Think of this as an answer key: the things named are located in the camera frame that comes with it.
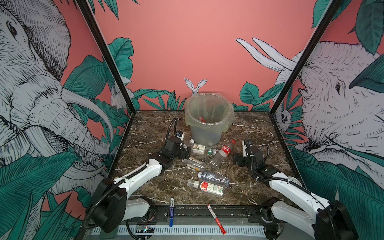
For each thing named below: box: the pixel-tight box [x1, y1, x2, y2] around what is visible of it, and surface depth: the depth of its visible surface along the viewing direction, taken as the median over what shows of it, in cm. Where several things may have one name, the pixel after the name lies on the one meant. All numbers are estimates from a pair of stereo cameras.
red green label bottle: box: [187, 179, 225, 197], surface depth 79 cm
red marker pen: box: [207, 204, 227, 235], surface depth 73 cm
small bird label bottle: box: [207, 148, 217, 156], surface depth 95 cm
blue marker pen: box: [169, 197, 175, 228], surface depth 76 cm
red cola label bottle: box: [208, 140, 236, 168], surface depth 95 cm
